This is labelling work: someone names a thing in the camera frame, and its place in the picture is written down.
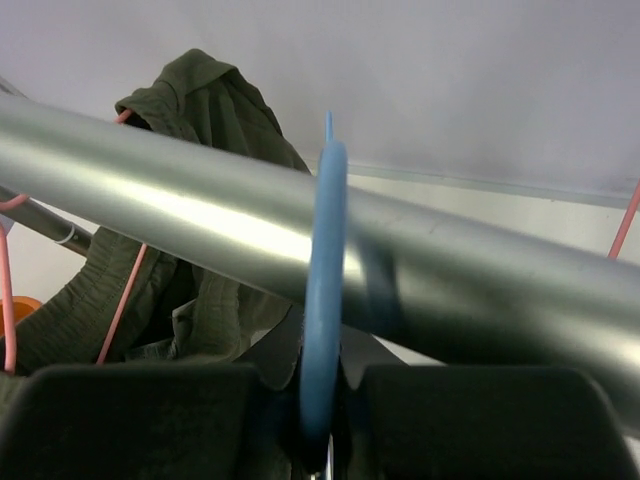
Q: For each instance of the orange plastic laundry basket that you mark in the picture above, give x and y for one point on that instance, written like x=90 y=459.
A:
x=23 y=306

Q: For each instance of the white metal clothes rack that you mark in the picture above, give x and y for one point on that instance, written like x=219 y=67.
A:
x=449 y=287

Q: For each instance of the olive green shorts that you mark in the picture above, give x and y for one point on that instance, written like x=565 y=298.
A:
x=175 y=310

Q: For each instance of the blue wire hanger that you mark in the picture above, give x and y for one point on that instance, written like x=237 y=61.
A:
x=323 y=299

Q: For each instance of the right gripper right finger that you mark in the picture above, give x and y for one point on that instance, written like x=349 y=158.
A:
x=475 y=422

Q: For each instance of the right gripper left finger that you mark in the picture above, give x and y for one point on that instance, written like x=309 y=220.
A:
x=144 y=422

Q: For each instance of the pink wire hanger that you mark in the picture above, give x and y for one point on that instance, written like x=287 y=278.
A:
x=626 y=223
x=8 y=315

